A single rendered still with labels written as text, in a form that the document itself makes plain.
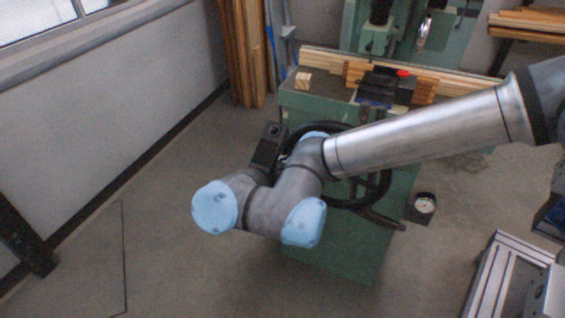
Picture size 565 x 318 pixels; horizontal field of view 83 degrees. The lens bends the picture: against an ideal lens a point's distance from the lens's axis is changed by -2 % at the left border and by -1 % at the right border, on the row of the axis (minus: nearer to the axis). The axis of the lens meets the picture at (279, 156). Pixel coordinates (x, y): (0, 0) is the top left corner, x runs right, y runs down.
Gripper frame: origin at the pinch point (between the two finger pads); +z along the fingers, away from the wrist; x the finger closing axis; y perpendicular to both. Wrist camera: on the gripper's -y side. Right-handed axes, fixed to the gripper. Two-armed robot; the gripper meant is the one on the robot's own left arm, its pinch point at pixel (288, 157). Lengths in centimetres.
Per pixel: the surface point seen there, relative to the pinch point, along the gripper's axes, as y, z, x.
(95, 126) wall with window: 23, 44, -114
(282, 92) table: -14.2, 18.9, -11.7
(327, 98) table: -15.2, 18.7, 2.2
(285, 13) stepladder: -51, 99, -47
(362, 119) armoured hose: -12.5, 7.2, 14.2
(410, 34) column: -40, 44, 19
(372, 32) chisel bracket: -34.9, 20.4, 10.1
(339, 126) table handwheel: -10.3, -0.1, 10.3
